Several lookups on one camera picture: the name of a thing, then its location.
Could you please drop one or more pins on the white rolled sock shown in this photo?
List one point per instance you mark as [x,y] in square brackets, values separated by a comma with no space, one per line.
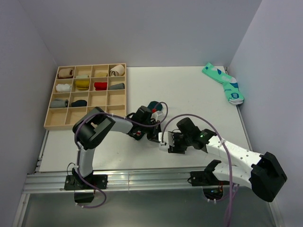
[63,88]

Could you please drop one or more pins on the dark grey rolled sock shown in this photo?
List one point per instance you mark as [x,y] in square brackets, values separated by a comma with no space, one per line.
[119,86]

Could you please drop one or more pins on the red rolled sock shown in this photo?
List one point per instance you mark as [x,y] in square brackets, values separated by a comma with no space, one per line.
[100,86]

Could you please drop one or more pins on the dark green reindeer sock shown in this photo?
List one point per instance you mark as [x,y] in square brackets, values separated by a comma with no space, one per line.
[155,105]

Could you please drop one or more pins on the mustard yellow rolled sock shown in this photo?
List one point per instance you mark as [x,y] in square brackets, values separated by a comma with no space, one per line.
[82,84]

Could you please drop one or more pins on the mint green patterned sock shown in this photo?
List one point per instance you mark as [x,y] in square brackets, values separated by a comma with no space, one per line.
[229,83]

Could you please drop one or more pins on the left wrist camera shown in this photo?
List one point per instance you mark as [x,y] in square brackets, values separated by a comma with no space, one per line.
[156,114]

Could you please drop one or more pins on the cream brown rolled sock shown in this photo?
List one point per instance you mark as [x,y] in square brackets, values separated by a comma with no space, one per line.
[117,71]

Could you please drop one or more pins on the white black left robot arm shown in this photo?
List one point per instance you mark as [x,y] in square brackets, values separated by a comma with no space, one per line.
[91,130]

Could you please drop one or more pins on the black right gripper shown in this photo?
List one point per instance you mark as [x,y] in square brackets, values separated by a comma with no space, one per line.
[176,149]

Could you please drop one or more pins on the pale green rolled sock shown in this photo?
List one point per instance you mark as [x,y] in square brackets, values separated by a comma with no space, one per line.
[82,76]

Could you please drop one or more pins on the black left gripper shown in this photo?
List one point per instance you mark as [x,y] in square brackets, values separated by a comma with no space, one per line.
[153,136]

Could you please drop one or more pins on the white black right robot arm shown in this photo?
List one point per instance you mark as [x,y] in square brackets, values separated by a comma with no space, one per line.
[232,164]

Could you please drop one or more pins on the dark navy rolled sock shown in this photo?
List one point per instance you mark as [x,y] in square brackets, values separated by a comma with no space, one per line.
[79,103]

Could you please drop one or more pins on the wooden compartment tray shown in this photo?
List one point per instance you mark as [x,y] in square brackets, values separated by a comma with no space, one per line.
[111,101]

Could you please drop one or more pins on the beige rolled sock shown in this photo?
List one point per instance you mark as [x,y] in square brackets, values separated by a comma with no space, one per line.
[65,73]

